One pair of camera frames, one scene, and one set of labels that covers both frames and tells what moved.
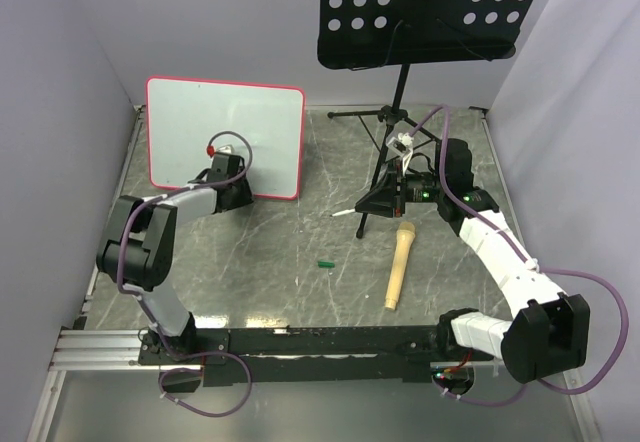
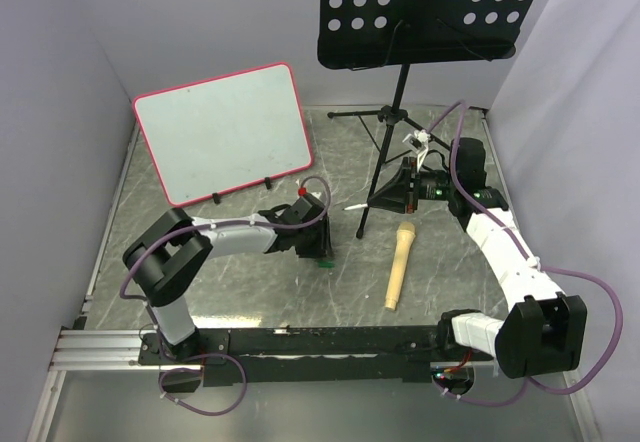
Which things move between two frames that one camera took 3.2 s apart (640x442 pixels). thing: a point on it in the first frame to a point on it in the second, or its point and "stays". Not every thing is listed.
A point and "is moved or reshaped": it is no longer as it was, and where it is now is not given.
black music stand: (400, 14) stays
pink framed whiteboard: (190, 120) is moved or reshaped
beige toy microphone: (405, 233) stays
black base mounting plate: (230, 356) stays
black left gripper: (245, 197) to (322, 247)
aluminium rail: (100, 350) stays
